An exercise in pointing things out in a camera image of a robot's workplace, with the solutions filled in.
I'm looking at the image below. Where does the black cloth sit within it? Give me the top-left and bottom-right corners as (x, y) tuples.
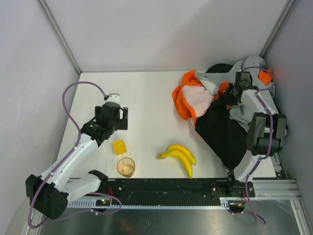
(195, 63), (289, 171)

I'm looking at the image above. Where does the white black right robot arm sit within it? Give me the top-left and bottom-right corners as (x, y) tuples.
(225, 84), (287, 190)

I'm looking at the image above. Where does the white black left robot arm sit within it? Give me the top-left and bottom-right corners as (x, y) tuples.
(25, 101), (128, 220)

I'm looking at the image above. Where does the yellow toy cube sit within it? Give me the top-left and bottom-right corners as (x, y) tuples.
(112, 140), (127, 156)

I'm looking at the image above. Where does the grey sweatshirt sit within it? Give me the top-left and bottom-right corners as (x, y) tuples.
(196, 55), (278, 131)

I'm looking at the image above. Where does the orange zip jacket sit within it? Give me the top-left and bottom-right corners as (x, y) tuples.
(172, 68), (274, 127)

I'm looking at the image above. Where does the amber transparent plastic cup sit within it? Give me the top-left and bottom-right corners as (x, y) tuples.
(116, 157), (135, 178)

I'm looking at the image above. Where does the yellow banana rear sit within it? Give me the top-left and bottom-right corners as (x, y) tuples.
(168, 144), (197, 165)

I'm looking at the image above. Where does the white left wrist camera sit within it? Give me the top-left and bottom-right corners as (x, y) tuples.
(105, 93), (120, 105)

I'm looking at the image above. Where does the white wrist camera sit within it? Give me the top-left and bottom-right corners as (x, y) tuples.
(105, 93), (120, 105)
(235, 71), (258, 90)

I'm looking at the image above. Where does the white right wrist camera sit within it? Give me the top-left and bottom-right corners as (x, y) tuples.
(235, 71), (258, 90)

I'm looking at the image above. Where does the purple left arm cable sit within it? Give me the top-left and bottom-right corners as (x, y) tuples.
(27, 81), (123, 229)

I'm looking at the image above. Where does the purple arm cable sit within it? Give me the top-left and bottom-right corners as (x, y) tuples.
(27, 81), (123, 229)
(229, 66), (276, 225)

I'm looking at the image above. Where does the grey slotted cable duct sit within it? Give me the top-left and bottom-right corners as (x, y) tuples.
(67, 195), (246, 210)

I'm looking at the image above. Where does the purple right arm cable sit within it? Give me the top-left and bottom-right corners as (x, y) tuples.
(229, 66), (276, 225)

